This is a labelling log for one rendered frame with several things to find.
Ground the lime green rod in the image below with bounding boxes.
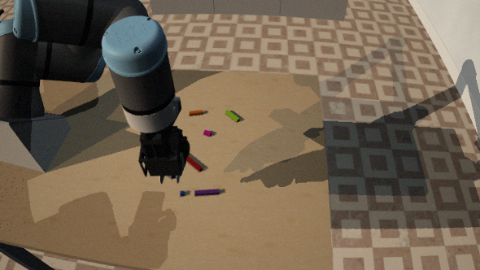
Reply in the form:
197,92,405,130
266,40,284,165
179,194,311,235
225,110,240,122

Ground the purple rod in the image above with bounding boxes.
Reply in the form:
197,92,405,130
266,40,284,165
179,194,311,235
194,189,220,196

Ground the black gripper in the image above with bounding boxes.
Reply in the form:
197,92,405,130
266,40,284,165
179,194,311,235
138,121,190,184

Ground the dark red rod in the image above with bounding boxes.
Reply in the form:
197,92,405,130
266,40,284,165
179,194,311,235
186,156,203,172

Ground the orange rod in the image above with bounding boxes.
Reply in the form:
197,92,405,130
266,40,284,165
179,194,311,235
190,110,203,116

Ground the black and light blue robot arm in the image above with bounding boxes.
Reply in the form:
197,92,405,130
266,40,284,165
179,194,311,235
0,0,181,133

